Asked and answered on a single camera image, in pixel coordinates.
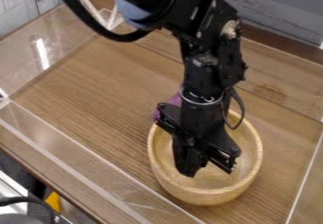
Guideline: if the black cable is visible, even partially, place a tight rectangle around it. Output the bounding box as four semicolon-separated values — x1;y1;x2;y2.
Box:
0;196;57;224

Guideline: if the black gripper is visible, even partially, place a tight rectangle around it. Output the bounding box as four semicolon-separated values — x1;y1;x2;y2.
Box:
155;99;242;178

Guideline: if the purple toy eggplant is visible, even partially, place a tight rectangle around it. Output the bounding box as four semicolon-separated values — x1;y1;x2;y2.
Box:
152;94;182;120

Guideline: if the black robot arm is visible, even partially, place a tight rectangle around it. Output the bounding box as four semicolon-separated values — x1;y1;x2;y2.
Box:
63;0;247;177

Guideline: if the clear acrylic enclosure wall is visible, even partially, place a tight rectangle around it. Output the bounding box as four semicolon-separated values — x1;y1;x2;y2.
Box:
0;7;323;224

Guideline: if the yellow black device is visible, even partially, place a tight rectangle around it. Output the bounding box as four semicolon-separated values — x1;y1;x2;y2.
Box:
44;191;61;215

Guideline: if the brown wooden bowl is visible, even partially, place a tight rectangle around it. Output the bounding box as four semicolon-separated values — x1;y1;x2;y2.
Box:
148;119;264;206

